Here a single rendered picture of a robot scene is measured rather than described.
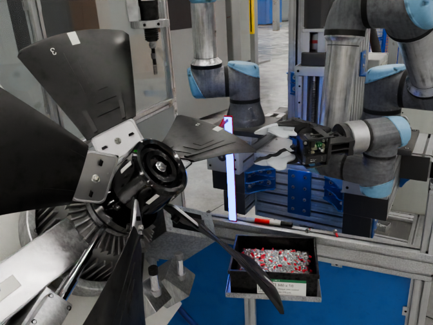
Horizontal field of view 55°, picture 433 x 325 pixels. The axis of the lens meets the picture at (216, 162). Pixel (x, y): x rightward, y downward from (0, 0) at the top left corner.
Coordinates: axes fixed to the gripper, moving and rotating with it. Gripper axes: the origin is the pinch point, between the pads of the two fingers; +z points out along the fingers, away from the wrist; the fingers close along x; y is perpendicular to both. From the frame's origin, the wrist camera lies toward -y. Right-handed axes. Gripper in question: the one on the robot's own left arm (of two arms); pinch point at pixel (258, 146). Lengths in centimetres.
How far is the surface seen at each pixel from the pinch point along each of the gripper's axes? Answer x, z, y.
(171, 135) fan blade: -0.6, 18.1, -10.6
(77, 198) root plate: -3.5, 37.6, 17.0
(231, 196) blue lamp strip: 25.9, 0.7, -20.8
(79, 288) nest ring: 16.1, 40.8, 16.8
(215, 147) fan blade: 0.3, 9.1, -3.0
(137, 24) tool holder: -28.5, 23.8, 3.5
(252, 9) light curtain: 47, -178, -543
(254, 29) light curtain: 75, -181, -542
